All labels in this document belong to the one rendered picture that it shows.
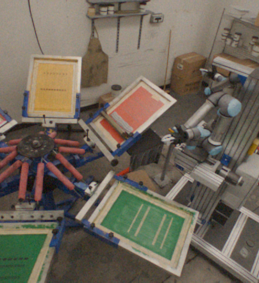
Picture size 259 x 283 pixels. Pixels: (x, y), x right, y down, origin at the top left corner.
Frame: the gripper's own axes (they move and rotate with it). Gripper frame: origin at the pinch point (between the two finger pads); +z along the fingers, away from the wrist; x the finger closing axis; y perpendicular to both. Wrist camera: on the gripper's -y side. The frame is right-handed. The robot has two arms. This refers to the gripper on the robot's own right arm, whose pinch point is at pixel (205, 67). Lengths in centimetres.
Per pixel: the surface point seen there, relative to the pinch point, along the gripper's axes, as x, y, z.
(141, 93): -79, 12, 3
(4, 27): -192, -24, 176
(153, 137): -74, 63, -18
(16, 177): -222, 36, -30
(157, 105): -76, 12, -23
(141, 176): -79, 156, 2
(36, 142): -195, 7, -28
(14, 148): -214, 15, -18
